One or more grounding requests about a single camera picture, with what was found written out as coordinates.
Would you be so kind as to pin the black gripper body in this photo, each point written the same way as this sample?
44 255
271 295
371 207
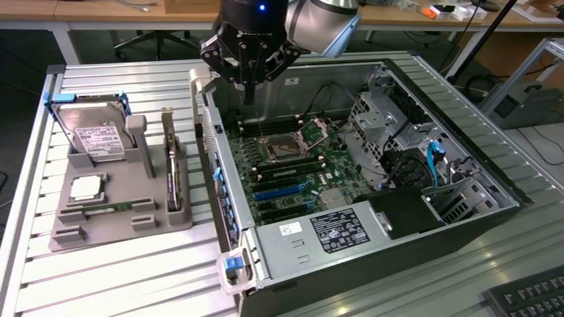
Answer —
253 23

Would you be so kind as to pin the graphics card with metal bracket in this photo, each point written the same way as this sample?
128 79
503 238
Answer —
173 185

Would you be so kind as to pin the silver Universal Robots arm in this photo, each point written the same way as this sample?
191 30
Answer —
317 26

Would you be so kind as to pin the black office chair base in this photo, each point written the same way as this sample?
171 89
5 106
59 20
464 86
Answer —
156 39

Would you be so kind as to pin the black RAM slot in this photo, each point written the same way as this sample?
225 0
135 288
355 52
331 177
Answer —
288 164
269 122
268 119
287 160
272 130
271 126

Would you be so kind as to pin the thin socket locking lever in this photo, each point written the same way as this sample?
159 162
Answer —
261 128

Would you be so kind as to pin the metal socket cover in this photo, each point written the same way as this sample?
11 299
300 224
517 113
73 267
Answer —
315 132

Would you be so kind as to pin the CPU socket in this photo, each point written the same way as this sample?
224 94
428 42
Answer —
281 148

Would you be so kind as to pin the metal disk bay cage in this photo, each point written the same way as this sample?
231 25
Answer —
379 125

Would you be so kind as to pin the wooden desk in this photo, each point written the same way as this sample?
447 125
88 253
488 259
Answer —
88 13
396 16

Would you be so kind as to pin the RAM stick with white label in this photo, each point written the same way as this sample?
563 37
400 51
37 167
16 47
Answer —
287 172

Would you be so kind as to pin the green motherboard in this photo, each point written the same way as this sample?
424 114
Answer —
335 165

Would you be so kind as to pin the orange box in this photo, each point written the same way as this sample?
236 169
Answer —
429 12

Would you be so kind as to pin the long black expansion slot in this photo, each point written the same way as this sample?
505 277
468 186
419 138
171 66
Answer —
276 185
287 216
284 210

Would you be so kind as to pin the blue expansion slot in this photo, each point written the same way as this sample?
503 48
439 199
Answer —
277 193

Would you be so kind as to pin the silver chipset heatsink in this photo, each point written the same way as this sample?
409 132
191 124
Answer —
335 197

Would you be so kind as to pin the short black expansion slot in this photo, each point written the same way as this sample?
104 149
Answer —
267 205

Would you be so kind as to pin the grey parts rack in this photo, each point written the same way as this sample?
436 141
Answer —
123 188

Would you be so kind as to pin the white box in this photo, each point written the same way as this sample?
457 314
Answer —
471 13

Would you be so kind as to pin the black tripod pole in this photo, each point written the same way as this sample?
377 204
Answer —
484 36

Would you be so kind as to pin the silver CPU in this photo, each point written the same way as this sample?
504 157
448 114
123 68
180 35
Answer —
88 188

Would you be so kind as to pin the bare green RAM stick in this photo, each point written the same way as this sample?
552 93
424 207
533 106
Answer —
108 208

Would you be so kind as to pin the black plastic shroud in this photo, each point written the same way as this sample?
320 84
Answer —
396 214

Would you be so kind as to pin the perforated metal bay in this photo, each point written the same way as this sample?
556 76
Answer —
457 204

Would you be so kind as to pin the grey power supply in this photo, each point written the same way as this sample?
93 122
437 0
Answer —
281 257

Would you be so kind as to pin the open black PC case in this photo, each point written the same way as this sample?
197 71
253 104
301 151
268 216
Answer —
396 274

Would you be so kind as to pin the black keyboard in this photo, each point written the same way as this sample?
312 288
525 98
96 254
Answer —
528 297

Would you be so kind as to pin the black intrusion switch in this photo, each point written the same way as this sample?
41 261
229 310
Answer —
216 128

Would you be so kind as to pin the hard disk with blue bracket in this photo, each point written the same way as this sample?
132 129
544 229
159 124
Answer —
95 132

